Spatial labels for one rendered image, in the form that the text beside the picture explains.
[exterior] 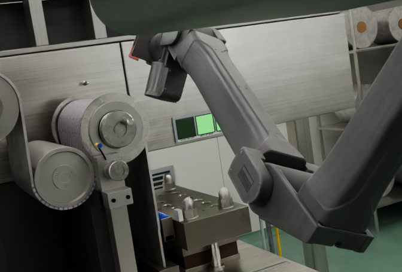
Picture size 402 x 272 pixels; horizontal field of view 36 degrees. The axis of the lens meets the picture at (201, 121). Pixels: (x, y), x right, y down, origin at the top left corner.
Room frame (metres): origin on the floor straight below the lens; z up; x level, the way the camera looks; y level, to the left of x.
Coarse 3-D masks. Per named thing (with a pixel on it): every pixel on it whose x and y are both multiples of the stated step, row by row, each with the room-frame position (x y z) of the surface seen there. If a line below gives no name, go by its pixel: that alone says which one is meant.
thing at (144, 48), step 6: (138, 36) 1.12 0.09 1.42; (144, 36) 1.13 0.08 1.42; (150, 36) 1.13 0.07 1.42; (138, 42) 1.12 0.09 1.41; (144, 42) 1.13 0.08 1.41; (150, 42) 1.11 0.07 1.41; (138, 48) 1.12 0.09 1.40; (144, 48) 1.13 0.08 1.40; (150, 48) 1.11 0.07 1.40; (132, 54) 1.12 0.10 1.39; (138, 54) 1.12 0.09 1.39; (144, 54) 1.12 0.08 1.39; (150, 54) 1.12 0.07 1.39; (156, 54) 1.08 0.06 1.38; (150, 60) 1.13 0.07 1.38; (156, 60) 1.12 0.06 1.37
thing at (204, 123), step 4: (200, 116) 1.69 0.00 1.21; (204, 116) 1.70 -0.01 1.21; (208, 116) 1.71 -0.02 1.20; (196, 120) 1.69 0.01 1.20; (200, 120) 1.69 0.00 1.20; (204, 120) 1.70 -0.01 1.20; (208, 120) 1.70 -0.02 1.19; (212, 120) 1.71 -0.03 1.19; (200, 124) 1.69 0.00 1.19; (204, 124) 1.70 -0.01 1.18; (208, 124) 1.70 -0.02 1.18; (212, 124) 1.71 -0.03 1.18; (200, 128) 1.69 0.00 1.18; (204, 128) 1.70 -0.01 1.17; (208, 128) 1.70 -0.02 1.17; (212, 128) 1.71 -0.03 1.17; (200, 132) 1.69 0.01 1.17; (204, 132) 1.70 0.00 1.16; (208, 132) 1.70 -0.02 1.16
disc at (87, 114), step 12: (108, 96) 1.25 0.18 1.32; (120, 96) 1.26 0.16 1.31; (96, 108) 1.24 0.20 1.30; (84, 120) 1.23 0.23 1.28; (144, 120) 1.28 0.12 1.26; (84, 132) 1.22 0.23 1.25; (144, 132) 1.28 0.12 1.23; (84, 144) 1.22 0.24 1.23; (144, 144) 1.28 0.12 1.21; (132, 156) 1.26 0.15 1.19
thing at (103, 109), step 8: (104, 104) 1.24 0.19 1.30; (112, 104) 1.25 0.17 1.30; (120, 104) 1.25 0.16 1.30; (128, 104) 1.26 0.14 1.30; (96, 112) 1.23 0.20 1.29; (104, 112) 1.24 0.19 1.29; (128, 112) 1.26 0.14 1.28; (136, 112) 1.27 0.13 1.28; (96, 120) 1.23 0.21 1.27; (136, 120) 1.27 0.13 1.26; (96, 128) 1.23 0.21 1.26; (136, 128) 1.27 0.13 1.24; (96, 136) 1.23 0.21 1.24; (136, 136) 1.26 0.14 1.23; (104, 144) 1.23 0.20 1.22; (136, 144) 1.26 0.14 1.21; (104, 152) 1.23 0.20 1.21; (120, 152) 1.25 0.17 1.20; (128, 152) 1.25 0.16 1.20
